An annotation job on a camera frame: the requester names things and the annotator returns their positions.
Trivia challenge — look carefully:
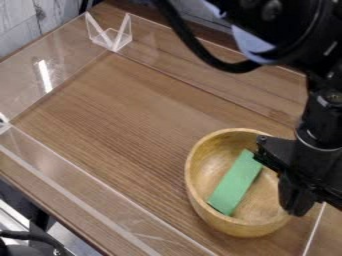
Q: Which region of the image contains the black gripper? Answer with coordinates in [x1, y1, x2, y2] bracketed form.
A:
[254, 129, 342, 217]

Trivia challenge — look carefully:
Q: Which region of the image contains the brown wooden bowl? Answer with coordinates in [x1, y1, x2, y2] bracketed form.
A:
[184, 128, 290, 238]

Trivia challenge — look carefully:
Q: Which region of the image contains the green rectangular block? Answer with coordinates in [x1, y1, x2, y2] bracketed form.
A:
[207, 150, 263, 216]

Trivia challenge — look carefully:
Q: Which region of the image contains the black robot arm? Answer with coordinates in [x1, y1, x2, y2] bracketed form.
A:
[206, 0, 342, 216]

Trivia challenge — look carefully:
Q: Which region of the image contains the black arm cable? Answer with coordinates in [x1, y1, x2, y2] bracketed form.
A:
[154, 0, 265, 74]

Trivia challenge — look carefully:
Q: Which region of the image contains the clear acrylic corner bracket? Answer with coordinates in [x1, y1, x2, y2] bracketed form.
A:
[84, 13, 132, 53]

